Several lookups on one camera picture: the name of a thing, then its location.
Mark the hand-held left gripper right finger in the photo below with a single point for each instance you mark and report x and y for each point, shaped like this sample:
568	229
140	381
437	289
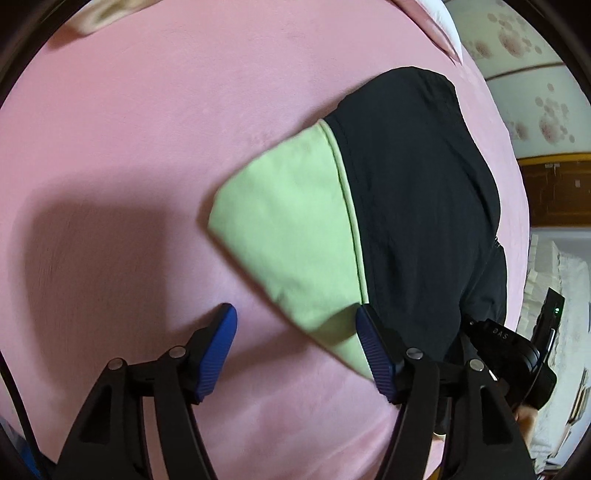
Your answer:
374	350

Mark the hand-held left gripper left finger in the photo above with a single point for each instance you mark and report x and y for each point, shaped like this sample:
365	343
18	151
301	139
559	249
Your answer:
217	350

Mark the green and black jacket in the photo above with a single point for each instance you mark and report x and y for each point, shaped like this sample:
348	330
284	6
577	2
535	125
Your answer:
415	207

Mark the person's right hand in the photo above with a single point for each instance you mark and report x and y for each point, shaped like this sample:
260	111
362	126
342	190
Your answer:
527	419

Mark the white fabric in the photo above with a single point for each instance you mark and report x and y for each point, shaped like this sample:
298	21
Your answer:
563	277

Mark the brown wooden headboard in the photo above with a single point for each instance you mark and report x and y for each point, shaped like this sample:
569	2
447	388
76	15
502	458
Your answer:
556	194

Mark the pink bed sheet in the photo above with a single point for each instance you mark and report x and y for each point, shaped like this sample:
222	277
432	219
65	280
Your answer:
138	138

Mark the floral sliding door panels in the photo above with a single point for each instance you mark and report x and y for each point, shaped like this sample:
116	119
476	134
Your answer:
521	55

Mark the white pillow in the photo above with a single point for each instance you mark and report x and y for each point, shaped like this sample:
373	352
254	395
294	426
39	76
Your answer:
445	21

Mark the folded cream blanket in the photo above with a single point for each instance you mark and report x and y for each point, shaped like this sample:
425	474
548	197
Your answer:
106	14

